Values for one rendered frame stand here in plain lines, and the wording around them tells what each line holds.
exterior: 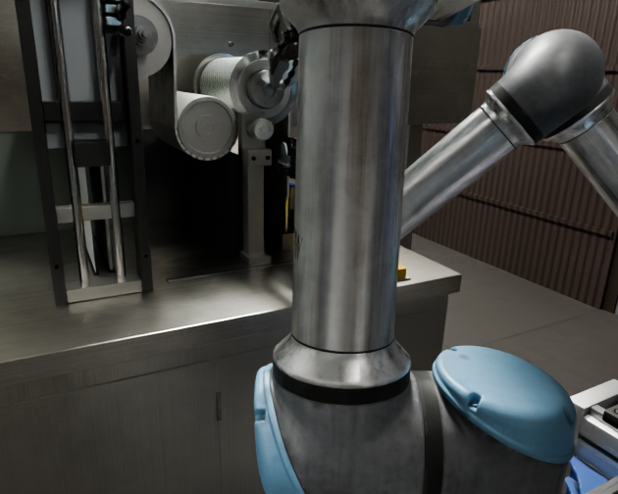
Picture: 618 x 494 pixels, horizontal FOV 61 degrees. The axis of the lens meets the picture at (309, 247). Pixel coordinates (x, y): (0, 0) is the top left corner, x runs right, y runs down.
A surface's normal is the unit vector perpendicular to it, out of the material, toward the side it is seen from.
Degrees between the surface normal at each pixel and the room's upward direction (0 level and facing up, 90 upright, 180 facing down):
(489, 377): 8
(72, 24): 90
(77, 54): 90
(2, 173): 90
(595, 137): 96
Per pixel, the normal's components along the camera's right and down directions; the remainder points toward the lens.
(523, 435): -0.09, 0.27
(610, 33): -0.87, 0.13
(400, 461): 0.03, -0.14
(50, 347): 0.03, -0.95
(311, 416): -0.41, 0.17
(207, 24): 0.46, 0.29
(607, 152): -0.35, 0.37
